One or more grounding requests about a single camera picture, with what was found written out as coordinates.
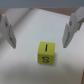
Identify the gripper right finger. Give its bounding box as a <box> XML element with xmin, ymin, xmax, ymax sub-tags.
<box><xmin>62</xmin><ymin>8</ymin><xmax>84</xmax><ymax>48</ymax></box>

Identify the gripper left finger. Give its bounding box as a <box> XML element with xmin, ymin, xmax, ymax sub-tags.
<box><xmin>0</xmin><ymin>13</ymin><xmax>18</xmax><ymax>50</ymax></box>

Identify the yellow block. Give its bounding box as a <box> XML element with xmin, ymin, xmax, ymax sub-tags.
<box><xmin>37</xmin><ymin>41</ymin><xmax>57</xmax><ymax>66</ymax></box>

